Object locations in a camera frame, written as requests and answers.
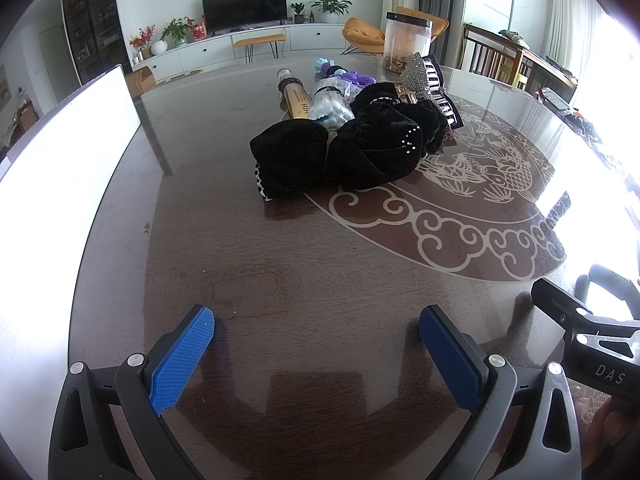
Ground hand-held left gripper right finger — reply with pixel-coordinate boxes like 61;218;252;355
418;304;583;480

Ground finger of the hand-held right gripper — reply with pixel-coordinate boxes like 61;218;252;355
531;278;593;333
575;264;640;318

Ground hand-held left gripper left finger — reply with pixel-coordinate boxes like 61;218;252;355
48;304;216;480

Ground gold cream tube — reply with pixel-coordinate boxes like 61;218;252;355
276;67;318;122

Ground purple plastic toy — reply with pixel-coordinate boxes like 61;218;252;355
327;65;377;88

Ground person's right hand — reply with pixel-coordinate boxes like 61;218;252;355
582;400;640;466

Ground white board panel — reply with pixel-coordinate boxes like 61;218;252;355
0;64;143;461

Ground black velvet scrunchie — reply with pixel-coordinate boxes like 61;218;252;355
350;82;449;157

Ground black velvet bow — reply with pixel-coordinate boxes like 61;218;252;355
250;102;426;202

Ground black and silver hair clip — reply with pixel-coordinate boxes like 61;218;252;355
420;54;465;131

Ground wooden chair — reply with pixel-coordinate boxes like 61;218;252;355
462;23;533;91

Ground rhinestone hair clip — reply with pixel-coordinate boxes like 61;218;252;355
400;52;432;96

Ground white sheer curtain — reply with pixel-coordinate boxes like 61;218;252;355
547;0;608;73

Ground bag of cotton swabs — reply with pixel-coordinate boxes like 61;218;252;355
307;82;358;131

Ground cardboard box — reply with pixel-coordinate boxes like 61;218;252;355
125;65;156;96

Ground clear jar with black lid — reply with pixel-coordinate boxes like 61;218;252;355
383;11;434;73

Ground white television cabinet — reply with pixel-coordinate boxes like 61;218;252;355
131;22;361;81

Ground red flowers in vase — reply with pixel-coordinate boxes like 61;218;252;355
129;24;157;60

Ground orange bench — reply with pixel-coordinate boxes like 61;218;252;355
233;34;287;63

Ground leafy potted plant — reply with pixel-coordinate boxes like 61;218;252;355
160;16;195;47

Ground orange lounge chair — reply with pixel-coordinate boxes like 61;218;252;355
342;6;451;56

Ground dark glass cabinet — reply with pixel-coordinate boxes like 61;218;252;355
61;0;130;86

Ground black television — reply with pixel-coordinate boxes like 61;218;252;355
201;0;287;36

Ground large potted plant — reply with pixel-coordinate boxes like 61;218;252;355
310;0;353;24

